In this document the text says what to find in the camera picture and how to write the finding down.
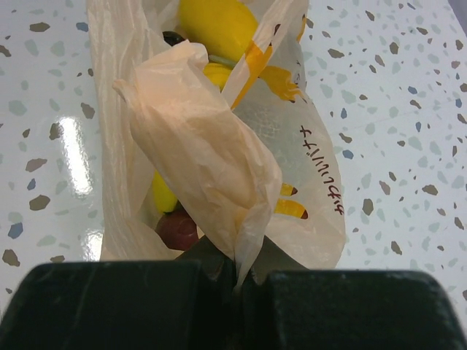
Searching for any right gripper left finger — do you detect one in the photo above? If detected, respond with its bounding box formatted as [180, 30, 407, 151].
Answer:
[1, 238, 236, 349]

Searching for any fake yellow mango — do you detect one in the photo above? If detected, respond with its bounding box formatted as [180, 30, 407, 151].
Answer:
[178, 0, 258, 62]

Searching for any fake banana bunch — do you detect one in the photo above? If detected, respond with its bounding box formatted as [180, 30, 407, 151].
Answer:
[152, 62, 233, 214]

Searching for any orange plastic bag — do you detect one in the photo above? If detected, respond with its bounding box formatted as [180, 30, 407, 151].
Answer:
[87, 1, 345, 284]

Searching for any fake dark passion fruit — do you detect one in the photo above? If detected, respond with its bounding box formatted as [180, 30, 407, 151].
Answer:
[155, 211, 198, 251]

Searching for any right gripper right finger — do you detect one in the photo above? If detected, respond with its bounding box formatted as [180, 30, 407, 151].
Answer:
[242, 239, 466, 349]

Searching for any fake dark avocado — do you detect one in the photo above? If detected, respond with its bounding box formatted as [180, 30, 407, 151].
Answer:
[163, 31, 186, 47]

